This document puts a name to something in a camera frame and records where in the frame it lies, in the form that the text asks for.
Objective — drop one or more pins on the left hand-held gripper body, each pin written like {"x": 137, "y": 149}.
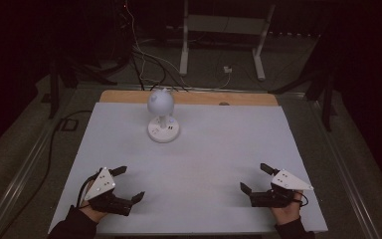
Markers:
{"x": 102, "y": 186}

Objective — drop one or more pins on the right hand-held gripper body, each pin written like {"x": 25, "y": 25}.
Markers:
{"x": 273, "y": 198}

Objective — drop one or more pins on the white round desk lamp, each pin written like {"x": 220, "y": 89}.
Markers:
{"x": 160, "y": 103}

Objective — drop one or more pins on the person's right hand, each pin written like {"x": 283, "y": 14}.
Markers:
{"x": 286, "y": 215}

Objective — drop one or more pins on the person's left hand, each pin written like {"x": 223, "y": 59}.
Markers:
{"x": 94, "y": 214}

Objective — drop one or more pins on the white table mat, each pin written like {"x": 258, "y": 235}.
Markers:
{"x": 205, "y": 159}

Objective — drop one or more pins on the black tripod stand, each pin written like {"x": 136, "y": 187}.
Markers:
{"x": 326, "y": 99}
{"x": 54, "y": 86}

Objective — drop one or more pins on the white plug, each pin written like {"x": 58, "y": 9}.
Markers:
{"x": 227, "y": 69}

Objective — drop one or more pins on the white metal stand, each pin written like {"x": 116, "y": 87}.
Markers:
{"x": 212, "y": 24}

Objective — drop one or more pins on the black rectangular frame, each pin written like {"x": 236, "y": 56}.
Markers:
{"x": 68, "y": 124}

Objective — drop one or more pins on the metal floor rail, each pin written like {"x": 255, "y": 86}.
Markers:
{"x": 20, "y": 186}
{"x": 344, "y": 172}

